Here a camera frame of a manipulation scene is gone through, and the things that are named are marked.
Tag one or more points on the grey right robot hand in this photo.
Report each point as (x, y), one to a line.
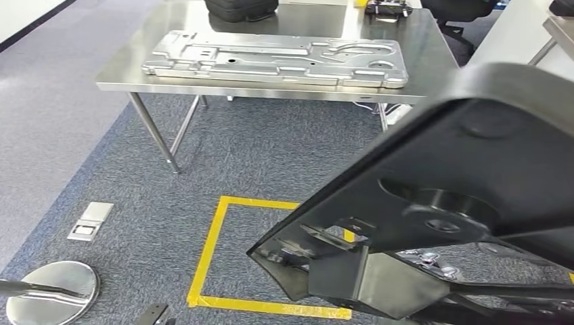
(430, 262)

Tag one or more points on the black perforated plate part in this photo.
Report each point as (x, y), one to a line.
(493, 148)

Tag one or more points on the stainless steel workbench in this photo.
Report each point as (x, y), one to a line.
(403, 54)

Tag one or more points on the white power strip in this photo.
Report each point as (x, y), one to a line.
(397, 115)

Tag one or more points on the black office chair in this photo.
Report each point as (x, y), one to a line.
(457, 9)

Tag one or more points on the stamped silver metal panel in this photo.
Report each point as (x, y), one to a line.
(269, 63)

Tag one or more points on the black remote controller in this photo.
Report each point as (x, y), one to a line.
(388, 8)

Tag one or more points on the black object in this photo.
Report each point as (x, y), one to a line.
(563, 6)

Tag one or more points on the black zip carrying case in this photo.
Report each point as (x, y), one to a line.
(242, 9)

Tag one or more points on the grey floor socket box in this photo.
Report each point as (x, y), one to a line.
(96, 211)

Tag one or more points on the chrome round stand base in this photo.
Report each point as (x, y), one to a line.
(67, 278)

